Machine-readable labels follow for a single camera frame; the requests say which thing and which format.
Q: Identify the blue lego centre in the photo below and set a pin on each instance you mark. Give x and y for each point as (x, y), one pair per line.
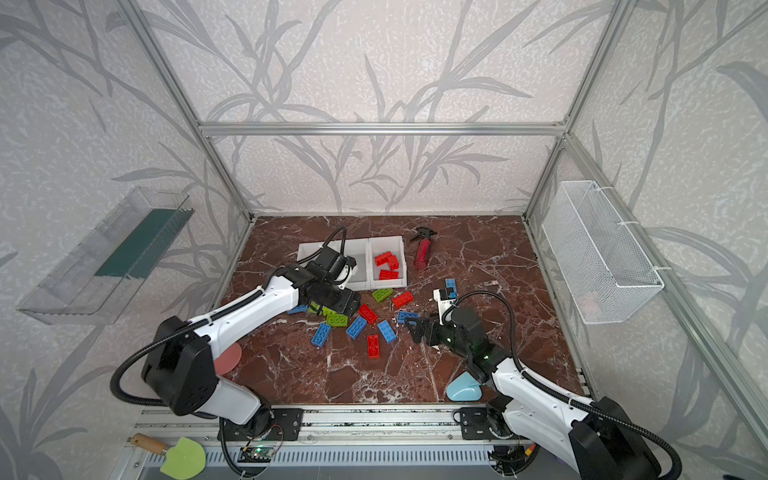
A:
(355, 329)

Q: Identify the blue lego hollow right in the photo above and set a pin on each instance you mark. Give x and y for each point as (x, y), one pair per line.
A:
(404, 316)

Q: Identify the left circuit board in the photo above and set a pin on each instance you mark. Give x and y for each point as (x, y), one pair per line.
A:
(258, 454)

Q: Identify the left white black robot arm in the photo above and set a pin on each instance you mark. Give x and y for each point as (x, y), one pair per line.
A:
(177, 369)

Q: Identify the green lego hollow up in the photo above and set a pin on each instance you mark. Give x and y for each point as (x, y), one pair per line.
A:
(336, 320)

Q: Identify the white wire basket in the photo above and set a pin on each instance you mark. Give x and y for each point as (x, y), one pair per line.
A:
(607, 272)

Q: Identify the red lego studs up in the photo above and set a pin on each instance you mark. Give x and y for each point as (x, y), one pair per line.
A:
(402, 300)

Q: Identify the red lego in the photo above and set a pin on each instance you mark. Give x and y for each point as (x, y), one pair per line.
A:
(382, 258)
(388, 275)
(373, 347)
(369, 315)

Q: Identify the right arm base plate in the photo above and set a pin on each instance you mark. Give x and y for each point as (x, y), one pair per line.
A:
(475, 424)

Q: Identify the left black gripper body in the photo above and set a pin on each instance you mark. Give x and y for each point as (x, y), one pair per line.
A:
(343, 300)

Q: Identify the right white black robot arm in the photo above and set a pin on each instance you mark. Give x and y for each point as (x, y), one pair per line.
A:
(595, 438)

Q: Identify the blue lego studs up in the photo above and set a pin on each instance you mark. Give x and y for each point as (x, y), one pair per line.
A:
(387, 332)

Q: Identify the clear plastic wall tray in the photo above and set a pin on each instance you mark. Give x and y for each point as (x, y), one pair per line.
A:
(95, 283)

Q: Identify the white middle bin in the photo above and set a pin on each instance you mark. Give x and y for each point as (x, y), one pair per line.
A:
(359, 279)

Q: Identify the right circuit board wiring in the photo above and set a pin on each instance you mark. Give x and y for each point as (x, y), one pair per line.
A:
(513, 459)

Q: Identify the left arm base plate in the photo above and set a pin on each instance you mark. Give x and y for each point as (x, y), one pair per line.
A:
(278, 424)

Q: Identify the green lego near bins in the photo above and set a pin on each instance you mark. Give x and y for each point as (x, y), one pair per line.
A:
(383, 294)

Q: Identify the white left bin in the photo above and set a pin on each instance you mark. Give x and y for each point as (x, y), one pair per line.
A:
(312, 252)

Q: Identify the light blue lego far right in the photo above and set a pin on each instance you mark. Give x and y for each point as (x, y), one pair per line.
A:
(450, 289)

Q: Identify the green toy shovel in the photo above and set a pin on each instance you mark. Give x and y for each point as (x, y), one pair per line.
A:
(184, 460)

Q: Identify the pink watering can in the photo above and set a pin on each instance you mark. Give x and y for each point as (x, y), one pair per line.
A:
(228, 359)

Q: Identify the red spray bottle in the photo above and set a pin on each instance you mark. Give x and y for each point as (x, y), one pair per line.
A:
(424, 237)

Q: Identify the red lego bottom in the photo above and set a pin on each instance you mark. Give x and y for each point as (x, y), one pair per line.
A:
(373, 347)

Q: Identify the aluminium front rail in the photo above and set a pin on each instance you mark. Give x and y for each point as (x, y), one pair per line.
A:
(408, 435)

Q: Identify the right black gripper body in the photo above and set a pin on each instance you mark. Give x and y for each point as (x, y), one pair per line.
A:
(429, 328)

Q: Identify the blue lego lower left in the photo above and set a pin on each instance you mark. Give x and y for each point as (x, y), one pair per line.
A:
(320, 337)

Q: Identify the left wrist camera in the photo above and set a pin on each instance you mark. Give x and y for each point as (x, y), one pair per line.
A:
(332, 266)

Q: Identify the light blue toy shovel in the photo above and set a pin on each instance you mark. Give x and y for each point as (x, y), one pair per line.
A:
(464, 388)

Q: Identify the blue lego far left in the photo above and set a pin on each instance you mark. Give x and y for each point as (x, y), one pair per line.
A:
(298, 309)

